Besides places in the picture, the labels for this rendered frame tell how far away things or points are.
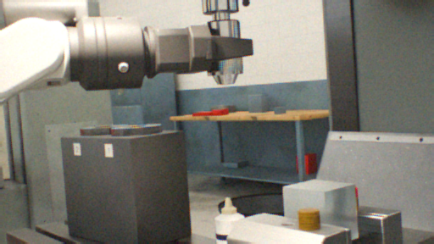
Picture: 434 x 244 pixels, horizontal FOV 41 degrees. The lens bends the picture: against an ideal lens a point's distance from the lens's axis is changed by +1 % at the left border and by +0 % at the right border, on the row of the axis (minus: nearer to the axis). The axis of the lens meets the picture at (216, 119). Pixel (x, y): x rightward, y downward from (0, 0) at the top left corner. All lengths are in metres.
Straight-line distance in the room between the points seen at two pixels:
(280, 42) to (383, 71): 5.71
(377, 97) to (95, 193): 0.52
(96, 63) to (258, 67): 6.35
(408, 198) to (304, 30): 5.55
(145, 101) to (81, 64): 7.31
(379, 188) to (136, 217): 0.40
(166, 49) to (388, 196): 0.48
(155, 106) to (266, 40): 2.02
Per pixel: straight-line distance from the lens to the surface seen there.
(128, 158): 0.96
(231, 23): 0.74
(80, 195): 1.10
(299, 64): 6.52
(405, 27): 1.02
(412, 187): 0.98
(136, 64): 0.69
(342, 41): 1.09
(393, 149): 1.02
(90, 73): 0.69
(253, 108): 6.63
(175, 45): 0.70
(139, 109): 8.02
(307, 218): 0.59
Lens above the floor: 1.18
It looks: 3 degrees down
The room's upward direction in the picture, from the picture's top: 4 degrees counter-clockwise
